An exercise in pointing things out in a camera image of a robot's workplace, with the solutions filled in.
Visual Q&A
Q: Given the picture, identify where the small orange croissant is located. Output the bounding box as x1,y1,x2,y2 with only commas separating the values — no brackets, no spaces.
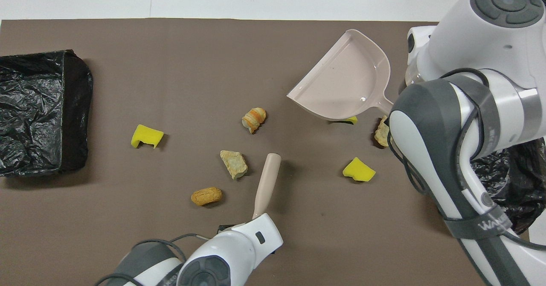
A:
241,107,267,134

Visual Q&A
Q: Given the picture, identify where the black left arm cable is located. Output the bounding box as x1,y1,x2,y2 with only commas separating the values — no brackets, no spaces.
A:
96,233,214,286

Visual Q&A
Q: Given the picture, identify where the black bag lined bin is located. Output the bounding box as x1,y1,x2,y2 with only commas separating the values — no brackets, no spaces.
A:
0,50,93,178
469,137,546,235

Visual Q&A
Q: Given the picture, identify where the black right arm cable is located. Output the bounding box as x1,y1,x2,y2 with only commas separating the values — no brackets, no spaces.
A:
388,67,546,252

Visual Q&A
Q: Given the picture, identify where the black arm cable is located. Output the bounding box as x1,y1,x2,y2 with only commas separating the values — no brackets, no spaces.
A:
388,67,546,252
96,233,214,286

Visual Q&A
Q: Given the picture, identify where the brown table mat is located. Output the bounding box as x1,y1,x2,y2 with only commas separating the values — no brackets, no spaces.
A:
0,18,529,286

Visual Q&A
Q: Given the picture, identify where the beige hand brush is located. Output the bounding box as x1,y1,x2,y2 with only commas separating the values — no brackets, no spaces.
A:
252,153,282,220

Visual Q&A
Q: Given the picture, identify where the brown bread roll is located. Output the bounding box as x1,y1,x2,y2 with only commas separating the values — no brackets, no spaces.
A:
191,187,223,206

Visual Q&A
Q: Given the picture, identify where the pale flaky pastry piece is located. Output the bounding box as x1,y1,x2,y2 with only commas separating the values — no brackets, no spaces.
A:
220,150,248,180

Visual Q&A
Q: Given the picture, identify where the beige plastic dustpan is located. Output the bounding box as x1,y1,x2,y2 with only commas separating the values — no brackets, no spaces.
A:
287,29,395,121

